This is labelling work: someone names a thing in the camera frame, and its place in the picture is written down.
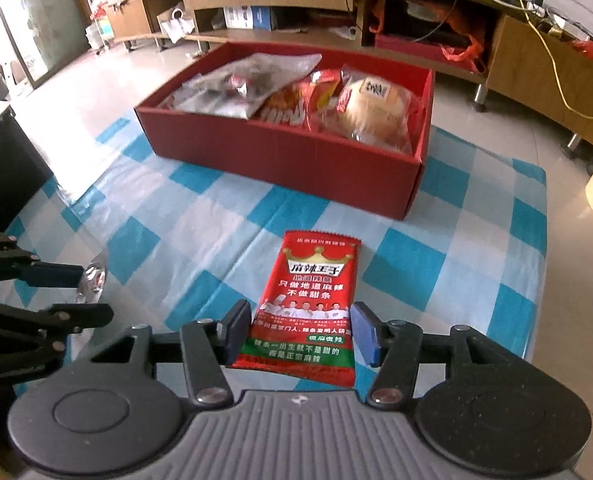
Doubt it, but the silver foil snack bag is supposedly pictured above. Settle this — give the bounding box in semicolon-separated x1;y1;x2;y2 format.
74;250;108;304

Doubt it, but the clear dark snack packet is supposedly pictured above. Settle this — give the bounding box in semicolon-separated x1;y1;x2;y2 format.
160;53;323;119

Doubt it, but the blue white checkered tablecloth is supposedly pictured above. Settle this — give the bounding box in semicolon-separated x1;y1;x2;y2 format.
0;112;549;396

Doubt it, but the red spicy snack bag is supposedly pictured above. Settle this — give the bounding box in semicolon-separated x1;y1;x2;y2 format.
255;68;342;129

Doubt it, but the round steamed cake packet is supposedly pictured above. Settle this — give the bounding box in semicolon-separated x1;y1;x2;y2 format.
316;65;423;155

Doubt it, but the wooden tv stand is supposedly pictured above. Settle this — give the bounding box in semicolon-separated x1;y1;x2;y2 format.
103;0;593;144

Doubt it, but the blue white carton box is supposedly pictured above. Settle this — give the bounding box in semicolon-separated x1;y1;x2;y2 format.
223;6;277;30

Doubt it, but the black cabinet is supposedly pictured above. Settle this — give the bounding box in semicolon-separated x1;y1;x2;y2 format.
0;103;54;232

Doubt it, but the orange plastic bag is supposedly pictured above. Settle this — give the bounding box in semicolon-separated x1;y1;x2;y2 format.
369;0;487;74

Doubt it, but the yellow cable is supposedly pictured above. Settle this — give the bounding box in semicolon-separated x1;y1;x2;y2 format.
481;0;593;129

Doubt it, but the red cardboard box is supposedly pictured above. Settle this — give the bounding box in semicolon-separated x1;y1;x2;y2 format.
135;42;434;220

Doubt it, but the red crown spicy strip packet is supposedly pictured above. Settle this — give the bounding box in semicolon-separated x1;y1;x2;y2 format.
234;231;362;388

